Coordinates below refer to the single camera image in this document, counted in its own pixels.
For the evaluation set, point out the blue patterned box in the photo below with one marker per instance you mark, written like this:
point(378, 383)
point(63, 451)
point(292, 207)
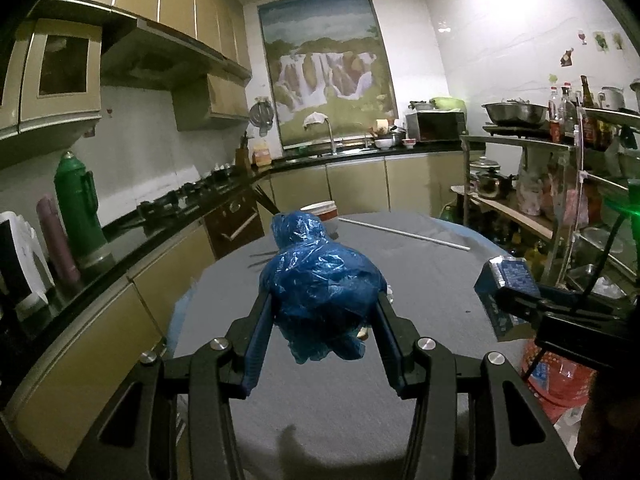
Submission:
point(505, 272)

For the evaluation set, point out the white bowl with red rim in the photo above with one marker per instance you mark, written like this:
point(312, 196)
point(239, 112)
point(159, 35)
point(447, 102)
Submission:
point(320, 208)

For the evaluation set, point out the white thin rod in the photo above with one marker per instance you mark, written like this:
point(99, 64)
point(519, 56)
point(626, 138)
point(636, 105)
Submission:
point(400, 232)

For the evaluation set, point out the built-in dark oven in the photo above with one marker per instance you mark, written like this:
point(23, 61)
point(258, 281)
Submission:
point(230, 220)

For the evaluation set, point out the dark chopstick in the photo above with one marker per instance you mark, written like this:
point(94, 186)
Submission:
point(260, 261)

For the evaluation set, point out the small red white bowl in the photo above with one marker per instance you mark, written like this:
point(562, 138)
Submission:
point(409, 143)

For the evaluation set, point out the knife block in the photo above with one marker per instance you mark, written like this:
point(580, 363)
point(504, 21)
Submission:
point(242, 152)

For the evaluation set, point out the metal shelf rack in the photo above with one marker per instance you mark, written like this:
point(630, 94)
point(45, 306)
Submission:
point(565, 142)

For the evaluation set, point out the orange packet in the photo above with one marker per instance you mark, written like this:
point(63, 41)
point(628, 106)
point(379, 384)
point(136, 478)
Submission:
point(262, 155)

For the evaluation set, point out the steel pot with lid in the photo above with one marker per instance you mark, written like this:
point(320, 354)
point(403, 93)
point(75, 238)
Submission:
point(487, 180)

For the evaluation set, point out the blue plastic bag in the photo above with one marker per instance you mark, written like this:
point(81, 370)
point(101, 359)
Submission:
point(320, 280)

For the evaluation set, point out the printed plastic bag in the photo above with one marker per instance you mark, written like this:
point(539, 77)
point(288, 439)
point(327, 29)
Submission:
point(532, 185)

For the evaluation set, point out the steel faucet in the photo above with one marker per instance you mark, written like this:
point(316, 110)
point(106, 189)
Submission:
point(331, 135)

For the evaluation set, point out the glass-door wall cabinet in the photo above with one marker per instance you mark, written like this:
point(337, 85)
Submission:
point(30, 110)

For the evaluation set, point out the gas stove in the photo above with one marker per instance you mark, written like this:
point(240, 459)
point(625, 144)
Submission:
point(185, 197)

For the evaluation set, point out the white plastic appliance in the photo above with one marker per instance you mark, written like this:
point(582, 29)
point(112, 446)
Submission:
point(35, 280)

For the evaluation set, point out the green thermos flask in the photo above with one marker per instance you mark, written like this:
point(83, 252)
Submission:
point(75, 200)

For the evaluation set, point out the white cloth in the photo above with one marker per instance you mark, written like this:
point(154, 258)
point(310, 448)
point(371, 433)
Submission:
point(315, 119)

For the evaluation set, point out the large steel basin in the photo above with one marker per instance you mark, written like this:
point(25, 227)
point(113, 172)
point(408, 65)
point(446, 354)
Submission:
point(515, 112)

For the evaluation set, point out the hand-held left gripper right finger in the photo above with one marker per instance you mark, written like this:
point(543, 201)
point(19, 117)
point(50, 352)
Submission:
point(395, 365)

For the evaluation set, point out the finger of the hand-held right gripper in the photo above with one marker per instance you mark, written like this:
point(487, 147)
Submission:
point(520, 305)

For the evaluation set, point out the small beige wall cabinet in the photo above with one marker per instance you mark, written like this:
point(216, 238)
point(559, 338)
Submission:
point(220, 95)

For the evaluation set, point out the grey tablecloth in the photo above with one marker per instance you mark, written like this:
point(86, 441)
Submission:
point(320, 410)

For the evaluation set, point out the clear bottle with red cap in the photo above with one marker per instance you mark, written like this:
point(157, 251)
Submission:
point(554, 120)

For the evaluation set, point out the green plastic basin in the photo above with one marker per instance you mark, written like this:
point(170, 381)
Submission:
point(447, 104)

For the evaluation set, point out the brown glass bottle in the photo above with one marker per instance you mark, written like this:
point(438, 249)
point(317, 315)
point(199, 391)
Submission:
point(589, 120)

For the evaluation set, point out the white jar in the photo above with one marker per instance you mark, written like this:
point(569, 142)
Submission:
point(612, 99)

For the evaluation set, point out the microwave oven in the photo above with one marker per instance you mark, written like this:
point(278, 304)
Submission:
point(435, 126)

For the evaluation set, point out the waterfall wall poster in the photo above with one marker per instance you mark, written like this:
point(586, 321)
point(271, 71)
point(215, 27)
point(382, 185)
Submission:
point(325, 60)

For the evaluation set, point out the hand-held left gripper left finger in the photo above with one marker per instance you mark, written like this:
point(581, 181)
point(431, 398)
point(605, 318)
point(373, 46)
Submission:
point(255, 360)

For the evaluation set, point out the beige lower cabinets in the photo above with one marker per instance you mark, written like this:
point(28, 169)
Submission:
point(360, 180)

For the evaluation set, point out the hanging strainer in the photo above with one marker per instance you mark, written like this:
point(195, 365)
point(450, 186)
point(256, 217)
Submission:
point(261, 115)

